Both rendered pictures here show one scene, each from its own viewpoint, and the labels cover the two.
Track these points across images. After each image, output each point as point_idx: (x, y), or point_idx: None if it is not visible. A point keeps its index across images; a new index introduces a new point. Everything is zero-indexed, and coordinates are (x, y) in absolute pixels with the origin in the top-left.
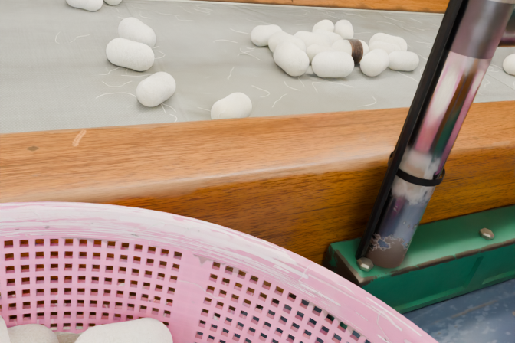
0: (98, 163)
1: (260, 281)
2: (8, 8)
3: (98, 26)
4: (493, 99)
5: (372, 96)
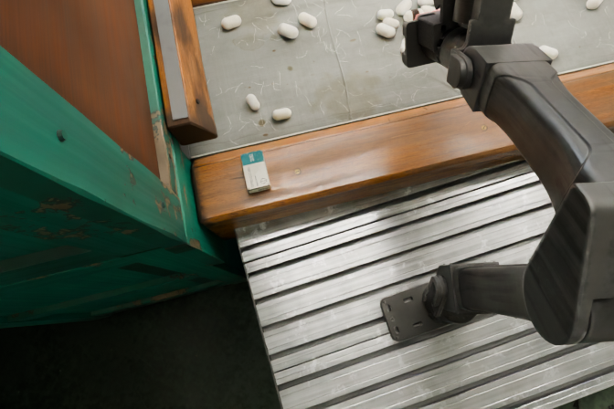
0: None
1: None
2: (574, 46)
3: (531, 35)
4: None
5: None
